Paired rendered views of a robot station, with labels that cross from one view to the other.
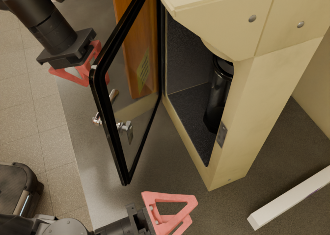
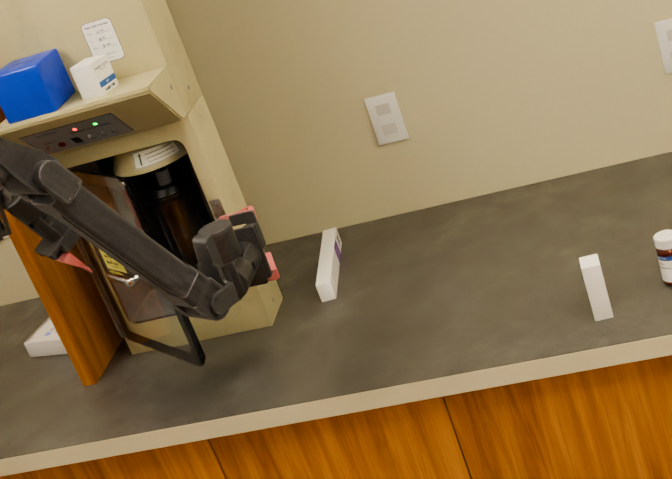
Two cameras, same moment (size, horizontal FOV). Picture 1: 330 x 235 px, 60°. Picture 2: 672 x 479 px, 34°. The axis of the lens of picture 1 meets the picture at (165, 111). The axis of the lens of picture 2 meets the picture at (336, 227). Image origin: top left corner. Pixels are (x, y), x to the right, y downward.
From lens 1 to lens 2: 1.78 m
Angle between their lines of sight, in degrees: 49
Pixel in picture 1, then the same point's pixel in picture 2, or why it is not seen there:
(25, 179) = not seen: outside the picture
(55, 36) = not seen: hidden behind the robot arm
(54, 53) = (64, 230)
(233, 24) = (168, 92)
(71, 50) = not seen: hidden behind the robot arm
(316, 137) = (295, 243)
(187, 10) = (151, 86)
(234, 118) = (214, 179)
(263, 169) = (289, 284)
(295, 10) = (181, 78)
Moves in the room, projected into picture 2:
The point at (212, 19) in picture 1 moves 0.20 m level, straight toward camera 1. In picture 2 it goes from (160, 89) to (231, 87)
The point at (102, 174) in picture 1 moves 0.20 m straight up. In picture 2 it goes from (172, 409) to (130, 320)
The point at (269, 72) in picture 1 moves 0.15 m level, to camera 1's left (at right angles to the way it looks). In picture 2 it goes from (200, 127) to (152, 164)
